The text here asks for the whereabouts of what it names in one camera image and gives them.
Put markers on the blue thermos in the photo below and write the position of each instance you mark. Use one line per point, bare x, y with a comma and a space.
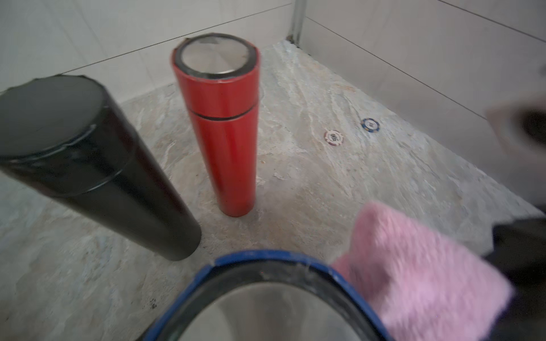
268, 295

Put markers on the pink cloth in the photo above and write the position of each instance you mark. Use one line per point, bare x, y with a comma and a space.
421, 284

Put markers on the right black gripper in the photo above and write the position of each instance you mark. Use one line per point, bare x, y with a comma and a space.
519, 254

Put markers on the black thermos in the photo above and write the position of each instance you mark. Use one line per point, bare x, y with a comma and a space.
66, 137

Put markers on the red thermos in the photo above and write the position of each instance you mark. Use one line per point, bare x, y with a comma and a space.
219, 78

